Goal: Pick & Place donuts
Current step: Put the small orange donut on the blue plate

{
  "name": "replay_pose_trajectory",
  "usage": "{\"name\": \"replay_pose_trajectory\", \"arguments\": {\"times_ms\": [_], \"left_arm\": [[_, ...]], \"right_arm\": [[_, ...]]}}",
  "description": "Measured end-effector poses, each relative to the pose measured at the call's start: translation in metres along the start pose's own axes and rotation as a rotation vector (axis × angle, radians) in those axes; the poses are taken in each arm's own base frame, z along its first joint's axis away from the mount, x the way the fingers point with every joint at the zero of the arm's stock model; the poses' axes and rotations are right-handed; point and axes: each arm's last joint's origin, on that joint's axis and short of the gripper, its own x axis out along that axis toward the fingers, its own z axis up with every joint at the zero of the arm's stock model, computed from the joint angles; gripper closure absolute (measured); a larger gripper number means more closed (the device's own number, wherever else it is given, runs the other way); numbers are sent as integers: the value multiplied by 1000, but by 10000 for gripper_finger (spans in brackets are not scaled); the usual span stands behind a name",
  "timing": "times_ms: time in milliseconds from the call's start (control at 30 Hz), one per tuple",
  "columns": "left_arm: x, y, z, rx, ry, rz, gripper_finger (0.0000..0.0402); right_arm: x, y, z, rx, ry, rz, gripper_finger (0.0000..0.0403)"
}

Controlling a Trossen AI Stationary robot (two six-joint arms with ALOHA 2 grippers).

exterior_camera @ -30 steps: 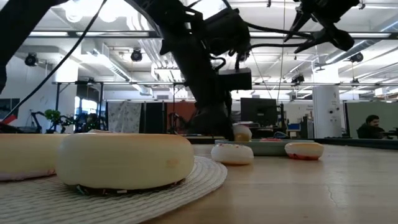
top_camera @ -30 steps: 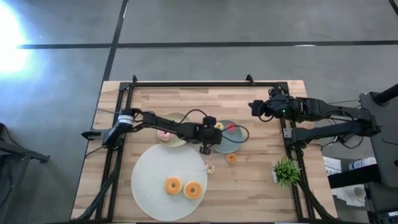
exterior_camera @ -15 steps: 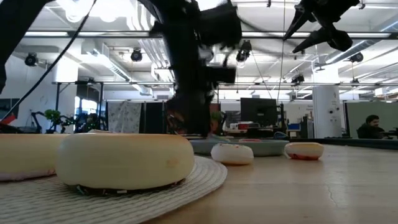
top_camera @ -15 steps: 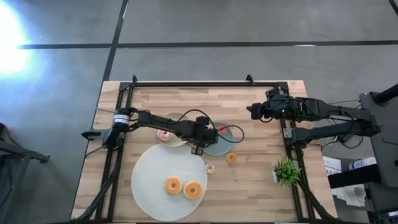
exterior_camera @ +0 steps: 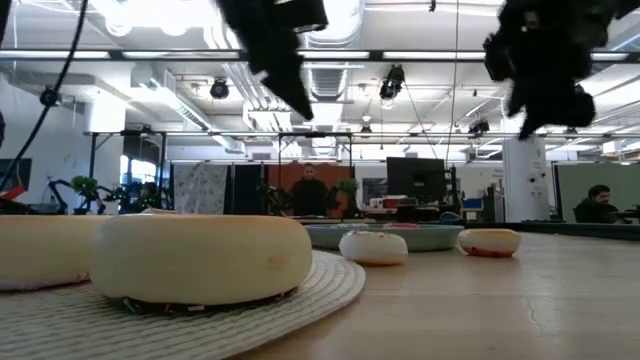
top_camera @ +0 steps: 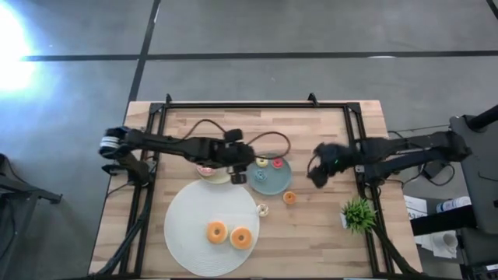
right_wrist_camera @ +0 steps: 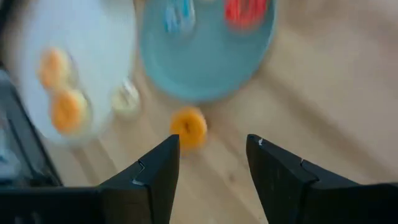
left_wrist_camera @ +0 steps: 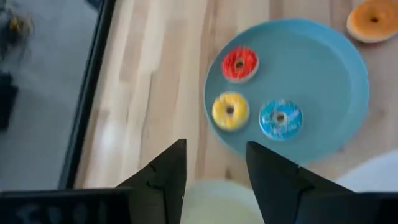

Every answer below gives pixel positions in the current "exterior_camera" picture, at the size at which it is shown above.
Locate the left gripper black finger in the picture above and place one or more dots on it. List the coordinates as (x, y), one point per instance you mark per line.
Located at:
(290, 87)

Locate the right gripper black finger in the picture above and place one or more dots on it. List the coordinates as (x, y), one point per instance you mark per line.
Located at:
(575, 107)
(530, 107)

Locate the coral pink iced donut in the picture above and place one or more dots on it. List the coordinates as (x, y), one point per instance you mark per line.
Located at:
(402, 225)

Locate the white sprinkled donut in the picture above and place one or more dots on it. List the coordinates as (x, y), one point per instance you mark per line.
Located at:
(372, 247)

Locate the black background robot arm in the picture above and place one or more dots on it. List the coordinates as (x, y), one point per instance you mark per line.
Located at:
(57, 192)

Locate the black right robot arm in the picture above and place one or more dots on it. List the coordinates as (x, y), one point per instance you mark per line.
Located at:
(630, 6)

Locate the black ceiling spotlight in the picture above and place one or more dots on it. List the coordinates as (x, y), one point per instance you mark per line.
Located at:
(50, 96)
(219, 90)
(479, 127)
(391, 85)

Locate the green partition panel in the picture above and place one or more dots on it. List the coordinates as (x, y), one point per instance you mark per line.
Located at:
(575, 180)

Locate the white round column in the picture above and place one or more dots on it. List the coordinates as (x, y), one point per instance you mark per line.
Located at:
(525, 190)

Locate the orange partition panel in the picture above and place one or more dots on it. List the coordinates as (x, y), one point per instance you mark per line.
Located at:
(290, 175)

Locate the person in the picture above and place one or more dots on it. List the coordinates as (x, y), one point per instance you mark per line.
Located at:
(310, 197)
(595, 210)

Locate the blue storage box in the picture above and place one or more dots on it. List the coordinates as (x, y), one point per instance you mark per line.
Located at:
(472, 203)

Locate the green potted plant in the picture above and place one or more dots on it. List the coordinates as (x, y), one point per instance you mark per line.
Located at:
(347, 186)
(84, 184)

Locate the patterned grey curtain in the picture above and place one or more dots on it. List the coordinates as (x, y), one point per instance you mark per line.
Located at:
(200, 187)

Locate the dark blue rounded object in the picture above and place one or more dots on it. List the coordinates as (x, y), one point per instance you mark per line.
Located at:
(452, 217)

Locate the black computer monitor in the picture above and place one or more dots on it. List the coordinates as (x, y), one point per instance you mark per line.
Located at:
(415, 180)

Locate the red storage box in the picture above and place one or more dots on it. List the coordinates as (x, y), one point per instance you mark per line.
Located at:
(395, 202)

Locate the pale blue round plate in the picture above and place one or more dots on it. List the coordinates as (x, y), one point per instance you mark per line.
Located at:
(430, 240)

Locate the white woven round placemat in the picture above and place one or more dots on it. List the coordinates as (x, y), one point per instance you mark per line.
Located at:
(175, 332)

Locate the red bar object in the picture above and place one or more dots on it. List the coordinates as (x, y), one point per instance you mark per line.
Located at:
(12, 193)

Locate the silver ceiling air duct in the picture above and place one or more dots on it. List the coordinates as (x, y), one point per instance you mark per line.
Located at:
(327, 82)

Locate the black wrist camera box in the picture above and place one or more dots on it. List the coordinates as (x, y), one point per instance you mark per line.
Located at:
(307, 12)

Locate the black metal rack frame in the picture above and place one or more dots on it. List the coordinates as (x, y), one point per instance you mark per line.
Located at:
(279, 175)

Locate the black overhead frame bar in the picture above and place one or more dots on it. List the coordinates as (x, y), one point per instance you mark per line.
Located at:
(375, 55)

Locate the black wall screen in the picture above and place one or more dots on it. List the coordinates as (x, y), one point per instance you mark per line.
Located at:
(24, 175)

